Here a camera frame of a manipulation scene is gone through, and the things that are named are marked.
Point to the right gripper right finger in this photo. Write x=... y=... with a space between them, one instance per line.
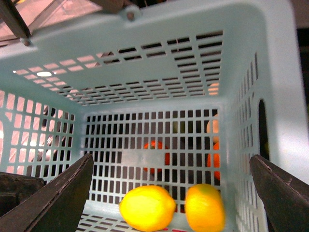
x=285 y=197

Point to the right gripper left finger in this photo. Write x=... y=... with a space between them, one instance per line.
x=58 y=206

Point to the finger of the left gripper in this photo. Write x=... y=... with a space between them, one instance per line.
x=15 y=189

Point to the yellow lemon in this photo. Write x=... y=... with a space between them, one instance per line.
x=204 y=209
x=147 y=208

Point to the light blue shopping basket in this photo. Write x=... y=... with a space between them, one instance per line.
x=108 y=84

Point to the large orange tangerine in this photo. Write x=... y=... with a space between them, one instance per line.
x=214 y=161

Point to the white apple with stem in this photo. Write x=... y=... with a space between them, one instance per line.
x=213 y=128

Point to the orange persimmon green leaf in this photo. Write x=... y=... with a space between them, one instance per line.
x=157 y=157

